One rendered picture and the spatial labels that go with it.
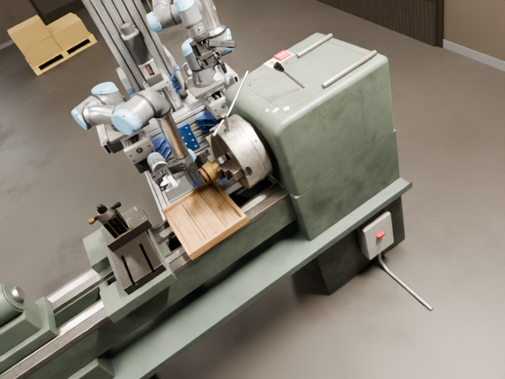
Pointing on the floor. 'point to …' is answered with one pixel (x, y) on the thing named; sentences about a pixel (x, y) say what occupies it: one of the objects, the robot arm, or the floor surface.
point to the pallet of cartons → (49, 40)
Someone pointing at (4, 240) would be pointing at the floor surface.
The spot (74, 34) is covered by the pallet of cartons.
